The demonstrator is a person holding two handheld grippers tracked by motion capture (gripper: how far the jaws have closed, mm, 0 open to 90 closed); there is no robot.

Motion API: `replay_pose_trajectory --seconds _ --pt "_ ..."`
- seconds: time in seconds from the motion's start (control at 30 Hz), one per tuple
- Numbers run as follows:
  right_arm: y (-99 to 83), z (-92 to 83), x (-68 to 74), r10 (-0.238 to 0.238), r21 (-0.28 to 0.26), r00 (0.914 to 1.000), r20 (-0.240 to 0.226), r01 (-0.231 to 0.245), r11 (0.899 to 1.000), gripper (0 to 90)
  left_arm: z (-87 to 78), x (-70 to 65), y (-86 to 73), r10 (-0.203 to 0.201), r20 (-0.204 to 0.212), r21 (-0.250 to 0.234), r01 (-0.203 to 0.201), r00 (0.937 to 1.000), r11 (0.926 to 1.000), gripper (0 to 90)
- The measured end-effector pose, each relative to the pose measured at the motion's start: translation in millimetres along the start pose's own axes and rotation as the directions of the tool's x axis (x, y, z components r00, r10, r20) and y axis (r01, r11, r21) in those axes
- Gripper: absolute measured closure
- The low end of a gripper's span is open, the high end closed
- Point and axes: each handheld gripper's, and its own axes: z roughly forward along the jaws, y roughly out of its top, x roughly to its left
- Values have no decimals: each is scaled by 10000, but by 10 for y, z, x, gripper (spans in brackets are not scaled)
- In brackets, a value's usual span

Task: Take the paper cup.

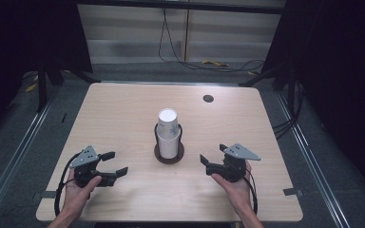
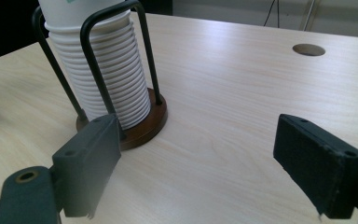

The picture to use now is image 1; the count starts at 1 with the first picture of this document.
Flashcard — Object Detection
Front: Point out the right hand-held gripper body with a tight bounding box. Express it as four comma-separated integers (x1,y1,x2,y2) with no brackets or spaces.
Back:
221,142,262,183

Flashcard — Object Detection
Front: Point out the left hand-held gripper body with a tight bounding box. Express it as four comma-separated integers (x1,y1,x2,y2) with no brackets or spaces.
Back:
68,144,103,188

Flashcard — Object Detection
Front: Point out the black wire cup holder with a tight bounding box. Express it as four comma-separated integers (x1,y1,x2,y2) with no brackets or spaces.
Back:
153,123,185,165

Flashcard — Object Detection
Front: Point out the stack of paper cups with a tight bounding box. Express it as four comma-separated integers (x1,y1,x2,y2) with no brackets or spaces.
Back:
156,107,183,161

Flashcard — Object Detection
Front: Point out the person's right hand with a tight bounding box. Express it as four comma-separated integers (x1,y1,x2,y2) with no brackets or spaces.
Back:
210,161,255,218

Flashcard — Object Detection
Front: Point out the person's left hand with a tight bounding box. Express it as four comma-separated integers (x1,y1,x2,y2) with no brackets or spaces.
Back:
61,168,104,220

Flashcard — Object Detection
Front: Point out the grey tape piece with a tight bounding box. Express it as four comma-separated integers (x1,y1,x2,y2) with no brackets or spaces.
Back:
282,187,304,198
40,190,57,200

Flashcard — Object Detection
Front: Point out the black curtain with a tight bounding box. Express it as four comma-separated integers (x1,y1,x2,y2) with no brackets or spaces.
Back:
0,0,93,141
261,0,365,203

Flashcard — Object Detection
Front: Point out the black horizontal beam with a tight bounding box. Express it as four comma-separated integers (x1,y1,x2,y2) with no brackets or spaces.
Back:
76,0,287,15

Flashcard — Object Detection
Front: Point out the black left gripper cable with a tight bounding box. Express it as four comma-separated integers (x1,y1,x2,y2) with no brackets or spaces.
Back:
53,152,81,218

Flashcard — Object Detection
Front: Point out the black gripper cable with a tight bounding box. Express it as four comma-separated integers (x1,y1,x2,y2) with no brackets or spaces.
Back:
242,168,259,216
53,152,81,218

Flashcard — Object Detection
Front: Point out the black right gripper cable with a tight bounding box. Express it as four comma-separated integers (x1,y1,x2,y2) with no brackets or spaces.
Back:
242,168,259,216

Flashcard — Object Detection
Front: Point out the metal floor rail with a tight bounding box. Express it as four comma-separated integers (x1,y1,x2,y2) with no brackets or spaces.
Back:
275,90,352,228
0,91,56,228

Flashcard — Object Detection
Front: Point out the bundle of black floor cables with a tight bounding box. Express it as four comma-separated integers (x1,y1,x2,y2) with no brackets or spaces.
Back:
271,80,306,141

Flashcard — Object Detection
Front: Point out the black hanging cable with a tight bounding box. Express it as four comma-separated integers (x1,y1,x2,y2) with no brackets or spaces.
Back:
157,7,266,73

